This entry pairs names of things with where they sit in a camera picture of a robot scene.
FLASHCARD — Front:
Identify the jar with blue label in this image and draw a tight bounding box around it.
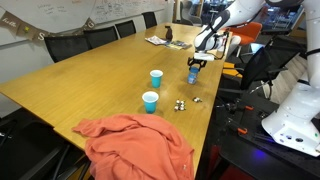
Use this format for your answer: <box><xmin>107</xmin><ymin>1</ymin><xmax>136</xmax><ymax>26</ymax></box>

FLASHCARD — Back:
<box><xmin>187</xmin><ymin>66</ymin><xmax>200</xmax><ymax>86</ymax></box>

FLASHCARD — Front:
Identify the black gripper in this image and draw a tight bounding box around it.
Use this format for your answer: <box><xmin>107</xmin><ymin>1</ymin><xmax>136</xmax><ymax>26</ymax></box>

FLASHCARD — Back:
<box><xmin>186</xmin><ymin>57</ymin><xmax>209</xmax><ymax>72</ymax></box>

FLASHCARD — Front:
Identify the blue plastic cup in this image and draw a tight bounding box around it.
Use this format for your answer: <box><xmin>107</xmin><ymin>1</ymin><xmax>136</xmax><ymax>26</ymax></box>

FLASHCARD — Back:
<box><xmin>149</xmin><ymin>69</ymin><xmax>164</xmax><ymax>89</ymax></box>
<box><xmin>141</xmin><ymin>90</ymin><xmax>160</xmax><ymax>115</ymax></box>

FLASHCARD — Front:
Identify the black mesh office chair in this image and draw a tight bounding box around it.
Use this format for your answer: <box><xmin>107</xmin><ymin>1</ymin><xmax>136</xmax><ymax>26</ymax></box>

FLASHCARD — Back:
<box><xmin>141</xmin><ymin>11</ymin><xmax>158</xmax><ymax>30</ymax></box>
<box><xmin>83</xmin><ymin>25</ymin><xmax>120</xmax><ymax>50</ymax></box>
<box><xmin>0</xmin><ymin>117</ymin><xmax>92</xmax><ymax>180</ymax></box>
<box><xmin>43</xmin><ymin>34</ymin><xmax>93</xmax><ymax>64</ymax></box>
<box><xmin>114</xmin><ymin>19</ymin><xmax>137</xmax><ymax>39</ymax></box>

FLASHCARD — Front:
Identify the white wall whiteboard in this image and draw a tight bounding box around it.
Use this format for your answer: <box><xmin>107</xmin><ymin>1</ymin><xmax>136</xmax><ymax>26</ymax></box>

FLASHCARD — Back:
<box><xmin>0</xmin><ymin>0</ymin><xmax>169</xmax><ymax>48</ymax></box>

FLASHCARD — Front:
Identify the dark printed magazine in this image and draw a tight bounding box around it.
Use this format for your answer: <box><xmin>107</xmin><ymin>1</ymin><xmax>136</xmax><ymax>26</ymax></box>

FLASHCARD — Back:
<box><xmin>165</xmin><ymin>39</ymin><xmax>193</xmax><ymax>51</ymax></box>

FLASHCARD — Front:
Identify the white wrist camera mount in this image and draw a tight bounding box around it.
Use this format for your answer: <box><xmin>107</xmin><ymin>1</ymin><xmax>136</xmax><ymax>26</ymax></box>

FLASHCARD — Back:
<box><xmin>193</xmin><ymin>51</ymin><xmax>215</xmax><ymax>62</ymax></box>

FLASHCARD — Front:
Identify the white printed magazine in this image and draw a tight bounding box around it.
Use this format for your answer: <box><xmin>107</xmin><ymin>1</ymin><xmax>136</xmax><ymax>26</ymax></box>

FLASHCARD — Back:
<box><xmin>144</xmin><ymin>35</ymin><xmax>170</xmax><ymax>47</ymax></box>

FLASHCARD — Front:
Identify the orange cloth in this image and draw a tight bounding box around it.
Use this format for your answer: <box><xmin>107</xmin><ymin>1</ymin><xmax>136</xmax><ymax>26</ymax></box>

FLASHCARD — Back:
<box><xmin>71</xmin><ymin>113</ymin><xmax>196</xmax><ymax>180</ymax></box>

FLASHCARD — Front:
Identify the black perforated mounting board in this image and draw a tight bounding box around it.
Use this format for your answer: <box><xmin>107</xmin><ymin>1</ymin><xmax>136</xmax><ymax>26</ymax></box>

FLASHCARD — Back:
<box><xmin>213</xmin><ymin>99</ymin><xmax>320</xmax><ymax>180</ymax></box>

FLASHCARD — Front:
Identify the burlap pennant banner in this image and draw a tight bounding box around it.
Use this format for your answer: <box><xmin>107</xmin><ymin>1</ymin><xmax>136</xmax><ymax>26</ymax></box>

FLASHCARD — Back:
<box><xmin>0</xmin><ymin>10</ymin><xmax>97</xmax><ymax>42</ymax></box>

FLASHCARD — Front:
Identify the orange swivel chair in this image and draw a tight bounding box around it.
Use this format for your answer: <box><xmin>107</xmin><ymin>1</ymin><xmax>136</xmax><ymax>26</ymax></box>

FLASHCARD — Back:
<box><xmin>229</xmin><ymin>21</ymin><xmax>264</xmax><ymax>47</ymax></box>

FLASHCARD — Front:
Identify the brown bottle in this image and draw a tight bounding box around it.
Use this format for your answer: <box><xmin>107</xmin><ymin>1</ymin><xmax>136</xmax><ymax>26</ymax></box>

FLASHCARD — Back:
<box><xmin>164</xmin><ymin>25</ymin><xmax>174</xmax><ymax>42</ymax></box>

